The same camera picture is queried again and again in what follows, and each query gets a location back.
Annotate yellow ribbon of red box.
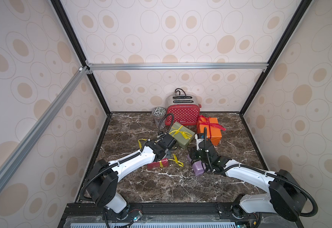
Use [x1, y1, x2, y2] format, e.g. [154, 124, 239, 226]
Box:
[138, 139, 184, 167]

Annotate red gift box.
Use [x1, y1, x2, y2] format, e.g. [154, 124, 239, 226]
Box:
[147, 159, 169, 170]

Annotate yellow ribbon of green box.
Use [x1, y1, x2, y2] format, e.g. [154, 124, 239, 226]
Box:
[170, 125, 192, 139]

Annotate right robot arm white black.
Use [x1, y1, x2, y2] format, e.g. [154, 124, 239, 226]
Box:
[188, 138, 318, 222]

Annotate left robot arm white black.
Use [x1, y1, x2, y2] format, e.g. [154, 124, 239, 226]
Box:
[80, 134, 176, 214]

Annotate purple gift box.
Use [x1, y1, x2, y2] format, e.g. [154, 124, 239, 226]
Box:
[187, 155, 206, 176]

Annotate orange gift box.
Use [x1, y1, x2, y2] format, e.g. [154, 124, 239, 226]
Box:
[196, 116, 223, 146]

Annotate green gift box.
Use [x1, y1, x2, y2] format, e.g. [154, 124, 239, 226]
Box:
[169, 122, 195, 149]

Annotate red ribbon bow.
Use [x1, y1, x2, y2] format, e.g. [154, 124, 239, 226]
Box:
[197, 114, 226, 142]

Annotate clear plastic cup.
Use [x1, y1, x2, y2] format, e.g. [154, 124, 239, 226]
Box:
[155, 116, 165, 129]

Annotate patterned ceramic bowl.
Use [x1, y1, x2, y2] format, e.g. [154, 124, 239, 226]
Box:
[151, 107, 167, 117]

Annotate red polka dot toaster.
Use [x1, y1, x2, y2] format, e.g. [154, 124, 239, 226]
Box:
[166, 94, 201, 126]

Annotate horizontal aluminium frame bar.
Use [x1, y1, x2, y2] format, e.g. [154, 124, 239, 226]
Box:
[88, 62, 269, 71]

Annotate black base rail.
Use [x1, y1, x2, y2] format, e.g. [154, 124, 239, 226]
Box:
[63, 201, 295, 220]

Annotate left aluminium frame bar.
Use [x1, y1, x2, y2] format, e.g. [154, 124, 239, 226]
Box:
[0, 66, 89, 193]

